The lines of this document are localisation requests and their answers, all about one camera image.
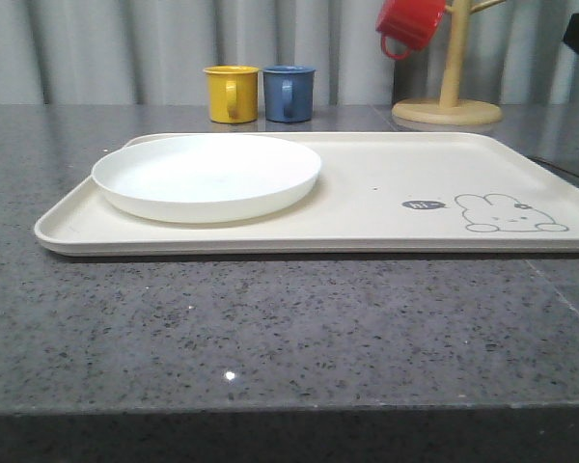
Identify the red mug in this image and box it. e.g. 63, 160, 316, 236
376, 0, 447, 60

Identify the wooden mug tree stand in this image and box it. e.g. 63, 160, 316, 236
392, 0, 503, 125

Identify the cream rabbit print tray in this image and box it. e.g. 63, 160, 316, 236
34, 132, 579, 257

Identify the white round plate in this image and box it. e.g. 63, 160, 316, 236
91, 134, 322, 224

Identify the yellow mug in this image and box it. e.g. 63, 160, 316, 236
204, 65, 260, 124

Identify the blue mug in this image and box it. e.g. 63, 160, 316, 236
262, 66, 316, 123

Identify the silver metal chopstick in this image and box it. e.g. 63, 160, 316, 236
527, 156, 579, 180

